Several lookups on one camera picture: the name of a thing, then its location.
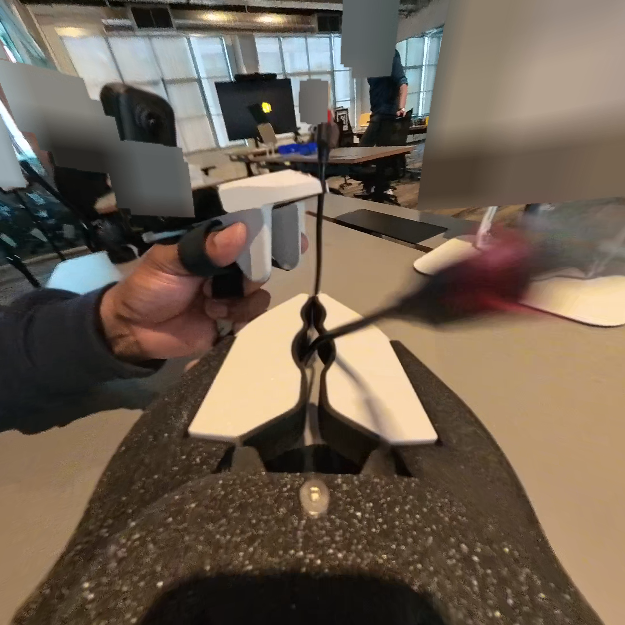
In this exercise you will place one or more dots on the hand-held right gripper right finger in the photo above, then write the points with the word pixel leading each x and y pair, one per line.
pixel 371 390

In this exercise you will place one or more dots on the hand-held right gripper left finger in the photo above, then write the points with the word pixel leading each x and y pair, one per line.
pixel 254 381

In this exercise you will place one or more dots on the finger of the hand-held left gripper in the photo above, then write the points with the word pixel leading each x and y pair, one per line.
pixel 288 234
pixel 273 188

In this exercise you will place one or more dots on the person's left forearm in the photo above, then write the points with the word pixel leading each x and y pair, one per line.
pixel 49 361

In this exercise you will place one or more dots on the person's left hand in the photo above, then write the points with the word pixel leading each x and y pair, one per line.
pixel 156 307

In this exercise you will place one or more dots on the blue plastic box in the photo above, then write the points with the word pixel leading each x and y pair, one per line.
pixel 298 149

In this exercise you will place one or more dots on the black monitor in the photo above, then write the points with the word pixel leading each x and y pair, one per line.
pixel 244 112

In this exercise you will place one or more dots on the black desk mat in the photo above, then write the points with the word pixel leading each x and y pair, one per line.
pixel 390 225

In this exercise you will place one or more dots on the wooden office table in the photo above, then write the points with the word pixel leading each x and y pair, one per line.
pixel 371 154

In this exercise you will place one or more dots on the black office chair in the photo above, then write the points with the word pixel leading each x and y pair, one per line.
pixel 398 129

